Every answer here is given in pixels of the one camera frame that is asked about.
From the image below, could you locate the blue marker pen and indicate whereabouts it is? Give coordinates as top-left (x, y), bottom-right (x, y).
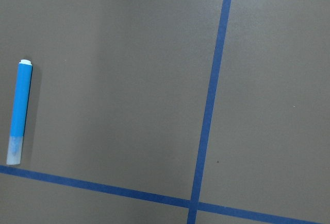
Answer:
top-left (6, 59), bottom-right (33, 165)

